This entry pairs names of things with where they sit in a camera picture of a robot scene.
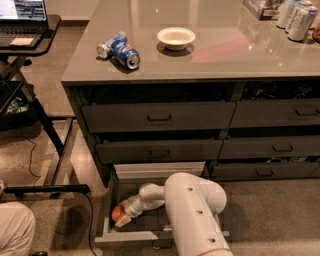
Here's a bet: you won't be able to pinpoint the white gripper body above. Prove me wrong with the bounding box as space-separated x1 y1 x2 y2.
124 195 148 218

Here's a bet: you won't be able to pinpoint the red apple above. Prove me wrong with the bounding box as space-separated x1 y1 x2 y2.
111 205 124 222

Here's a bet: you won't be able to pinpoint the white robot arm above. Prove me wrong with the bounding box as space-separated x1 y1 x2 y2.
111 172 233 256

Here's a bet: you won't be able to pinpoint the open bottom left drawer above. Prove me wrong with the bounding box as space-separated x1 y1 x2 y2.
94 161 230 250

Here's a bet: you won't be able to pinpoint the middle left drawer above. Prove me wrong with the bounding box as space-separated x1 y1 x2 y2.
96 139 222 164

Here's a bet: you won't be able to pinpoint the top left drawer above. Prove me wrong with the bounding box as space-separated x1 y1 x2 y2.
81 102 235 133

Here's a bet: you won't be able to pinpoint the bottom right drawer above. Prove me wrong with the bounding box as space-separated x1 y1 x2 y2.
213 162 319 181

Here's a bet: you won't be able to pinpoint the grey counter cabinet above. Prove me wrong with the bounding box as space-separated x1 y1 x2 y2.
62 0 320 182

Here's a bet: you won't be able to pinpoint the middle right drawer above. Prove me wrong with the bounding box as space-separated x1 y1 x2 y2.
219 135 320 159

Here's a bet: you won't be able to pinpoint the top right drawer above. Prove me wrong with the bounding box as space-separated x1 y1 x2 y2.
230 99 320 128

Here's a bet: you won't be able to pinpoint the box of items on counter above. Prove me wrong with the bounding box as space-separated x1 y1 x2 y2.
242 0 284 20

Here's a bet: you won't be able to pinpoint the person's knee beige trousers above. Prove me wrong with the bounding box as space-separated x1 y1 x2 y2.
0 202 36 256

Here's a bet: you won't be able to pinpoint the black tray with items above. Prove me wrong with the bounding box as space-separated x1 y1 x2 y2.
0 81 37 131

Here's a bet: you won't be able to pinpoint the blue pepsi can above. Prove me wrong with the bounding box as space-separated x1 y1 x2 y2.
112 41 140 70

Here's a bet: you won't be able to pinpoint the silver blue soda can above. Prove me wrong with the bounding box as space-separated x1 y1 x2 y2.
96 31 127 59

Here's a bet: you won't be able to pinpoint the white paper bowl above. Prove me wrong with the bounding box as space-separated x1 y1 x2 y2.
157 27 196 51

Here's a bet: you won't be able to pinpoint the yellow sticky note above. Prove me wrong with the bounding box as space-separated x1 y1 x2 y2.
10 38 34 46

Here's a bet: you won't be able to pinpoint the black laptop stand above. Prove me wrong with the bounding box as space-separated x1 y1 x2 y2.
0 15 90 198

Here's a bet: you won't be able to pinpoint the open laptop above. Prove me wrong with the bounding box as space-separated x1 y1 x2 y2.
0 0 48 49

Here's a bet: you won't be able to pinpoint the white can front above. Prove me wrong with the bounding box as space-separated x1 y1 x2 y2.
288 6 318 41

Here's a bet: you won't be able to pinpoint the white can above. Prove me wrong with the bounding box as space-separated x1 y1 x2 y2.
285 0 313 33
288 6 318 41
276 0 298 29

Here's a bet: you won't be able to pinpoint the white can rear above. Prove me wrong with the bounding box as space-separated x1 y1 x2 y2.
276 0 298 29

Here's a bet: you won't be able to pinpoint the white can middle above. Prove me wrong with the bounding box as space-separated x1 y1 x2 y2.
285 0 313 33

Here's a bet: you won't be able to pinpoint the black cable on floor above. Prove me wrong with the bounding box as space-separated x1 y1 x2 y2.
18 126 98 256

